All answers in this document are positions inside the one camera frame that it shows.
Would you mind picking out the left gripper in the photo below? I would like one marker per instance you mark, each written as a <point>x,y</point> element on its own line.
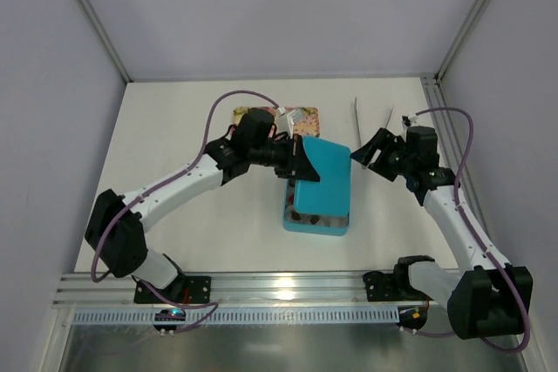
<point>295,157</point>

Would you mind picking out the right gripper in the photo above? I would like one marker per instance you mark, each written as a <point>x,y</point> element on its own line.
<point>384,155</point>

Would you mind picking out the teal tin lid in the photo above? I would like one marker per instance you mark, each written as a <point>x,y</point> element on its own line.
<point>330,196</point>

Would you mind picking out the metal tongs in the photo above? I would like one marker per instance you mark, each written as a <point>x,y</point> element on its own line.
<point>359,128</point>

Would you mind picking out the teal tin box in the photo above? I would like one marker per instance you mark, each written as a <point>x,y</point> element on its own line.
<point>310,223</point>

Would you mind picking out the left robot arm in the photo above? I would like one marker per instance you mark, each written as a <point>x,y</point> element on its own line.
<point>119,222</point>

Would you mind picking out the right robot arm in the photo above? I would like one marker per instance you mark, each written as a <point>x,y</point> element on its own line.
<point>491,296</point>

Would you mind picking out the floral serving tray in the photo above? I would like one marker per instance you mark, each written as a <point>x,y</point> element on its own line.
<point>309,125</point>

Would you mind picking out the aluminium rail frame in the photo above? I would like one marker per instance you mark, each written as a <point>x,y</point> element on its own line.
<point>228,288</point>

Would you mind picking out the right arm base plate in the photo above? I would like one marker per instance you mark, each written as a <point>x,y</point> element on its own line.
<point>383,286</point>

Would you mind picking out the slotted cable duct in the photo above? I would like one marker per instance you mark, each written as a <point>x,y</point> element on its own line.
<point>173,317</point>

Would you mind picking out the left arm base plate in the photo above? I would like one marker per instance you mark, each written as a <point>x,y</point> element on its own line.
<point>184,289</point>

